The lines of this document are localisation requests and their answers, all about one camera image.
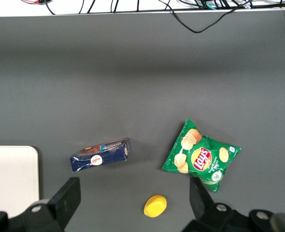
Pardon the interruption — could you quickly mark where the green Lays chips bag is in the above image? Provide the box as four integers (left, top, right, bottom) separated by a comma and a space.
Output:
161, 117, 242, 193

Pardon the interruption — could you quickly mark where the yellow plastic lemon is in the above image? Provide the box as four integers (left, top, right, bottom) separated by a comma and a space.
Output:
143, 194, 168, 218

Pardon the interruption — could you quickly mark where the beige plastic tray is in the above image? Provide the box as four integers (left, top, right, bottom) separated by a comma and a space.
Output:
0, 145, 40, 215

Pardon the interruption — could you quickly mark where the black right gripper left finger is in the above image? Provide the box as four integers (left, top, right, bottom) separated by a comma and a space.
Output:
9, 177, 82, 232

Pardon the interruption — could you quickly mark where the long looped black cable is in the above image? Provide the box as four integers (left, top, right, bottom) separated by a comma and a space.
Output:
157, 0, 252, 34

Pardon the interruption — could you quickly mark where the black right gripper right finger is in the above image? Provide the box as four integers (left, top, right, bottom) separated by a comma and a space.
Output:
182, 177, 250, 232

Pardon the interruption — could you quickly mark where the short curved black cable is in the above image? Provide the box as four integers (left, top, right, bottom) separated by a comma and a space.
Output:
44, 0, 57, 15

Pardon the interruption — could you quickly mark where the dark blue cookie box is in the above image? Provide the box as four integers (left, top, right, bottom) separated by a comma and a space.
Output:
69, 137, 131, 173

